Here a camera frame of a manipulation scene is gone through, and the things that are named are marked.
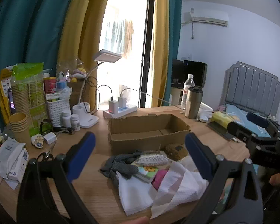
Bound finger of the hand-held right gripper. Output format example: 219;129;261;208
227;121;256;143
246;112;280;133

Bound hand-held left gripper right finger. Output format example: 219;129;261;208
185;133;264;224

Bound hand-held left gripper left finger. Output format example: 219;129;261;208
16;131;98;224

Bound brown plush toy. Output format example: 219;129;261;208
163;143;189;161

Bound grey knit cloth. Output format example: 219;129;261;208
100;152;143;187

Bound clear plastic packet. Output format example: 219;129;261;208
131;150;173;166

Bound cartoon print tissue pack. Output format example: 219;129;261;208
133;163;161;183

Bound cardboard box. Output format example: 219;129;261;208
107;114;191;155

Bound person's right hand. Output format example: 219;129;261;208
269;171;280;187

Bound person's left hand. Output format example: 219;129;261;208
121;217;150;224

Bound blue bedding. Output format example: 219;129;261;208
218;104;280;138

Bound black tablet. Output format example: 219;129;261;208
206;121;235;141

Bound yellow-green sponge packet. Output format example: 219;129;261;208
211;111;234;127

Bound grey padded headboard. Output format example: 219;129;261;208
220;61;280;119

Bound white desk lamp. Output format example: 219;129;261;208
72;49;122;129

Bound small white box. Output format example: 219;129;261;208
44;132;57;145

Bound white bowl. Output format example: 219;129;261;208
199;102;213;123

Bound black scissors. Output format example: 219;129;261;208
37;142;57;162

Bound pink fluffy cloth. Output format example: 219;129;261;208
152;169;169;190

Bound crumpled snack wrapper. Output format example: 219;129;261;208
31;133;45;148

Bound white plastic basket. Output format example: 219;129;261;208
45;93;71;127

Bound steel tumbler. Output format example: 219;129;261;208
185;86;204;119

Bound white charger with red light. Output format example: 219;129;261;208
108;100;119;115

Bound white power strip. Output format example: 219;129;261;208
103;105;138;119

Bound crumpled clear plastic bag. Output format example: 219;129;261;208
58;86;72;99

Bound white cabinet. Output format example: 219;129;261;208
171;87;186;106

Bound clear water bottle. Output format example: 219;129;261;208
181;74;196;110

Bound loose paper cup stack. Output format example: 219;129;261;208
9;113;32;148

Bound black monitor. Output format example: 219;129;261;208
171;59;208;89

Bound white wipes packet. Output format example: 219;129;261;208
0;137;29;183

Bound red can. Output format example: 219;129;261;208
44;77;57;95

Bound small pastel plush toy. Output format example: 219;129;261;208
70;68;87;83

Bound bag of paper cups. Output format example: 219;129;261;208
10;63;49;136

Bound yellow bag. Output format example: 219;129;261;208
0;68;14;124

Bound yellow curtain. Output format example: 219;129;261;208
151;0;170;109
57;0;113;112

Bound white air conditioner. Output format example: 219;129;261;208
190;8;229;27

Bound teal curtain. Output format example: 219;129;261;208
0;0;81;131
167;0;182;104

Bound hanging clothes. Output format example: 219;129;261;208
104;5;134;60

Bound black lamp cable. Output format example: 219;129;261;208
83;76;99;113

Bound black charging cable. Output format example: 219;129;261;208
96;85;114;101

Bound white charging cable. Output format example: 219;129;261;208
120;88;186;110

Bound dark door frame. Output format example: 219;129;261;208
139;0;157;109

